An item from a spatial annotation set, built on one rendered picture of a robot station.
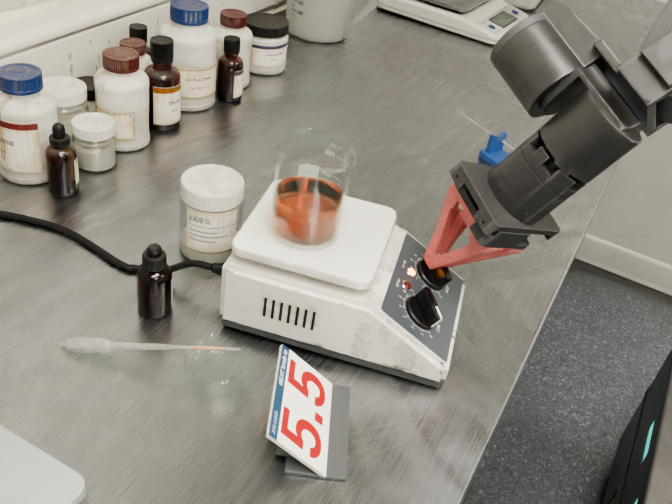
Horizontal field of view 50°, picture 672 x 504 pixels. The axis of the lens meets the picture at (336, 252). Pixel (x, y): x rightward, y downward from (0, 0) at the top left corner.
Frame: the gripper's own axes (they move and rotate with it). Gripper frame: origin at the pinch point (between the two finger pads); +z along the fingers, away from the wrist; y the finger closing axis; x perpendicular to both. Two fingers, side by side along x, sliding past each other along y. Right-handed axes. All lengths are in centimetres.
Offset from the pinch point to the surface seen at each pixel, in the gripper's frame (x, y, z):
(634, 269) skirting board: -26, -156, 39
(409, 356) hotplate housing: 7.8, 6.2, 2.9
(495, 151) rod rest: -19.3, -29.6, 2.6
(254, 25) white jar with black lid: -51, -12, 16
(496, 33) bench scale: -52, -59, 3
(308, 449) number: 12.3, 16.6, 6.8
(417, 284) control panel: 1.8, 2.5, 1.5
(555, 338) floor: -13, -119, 53
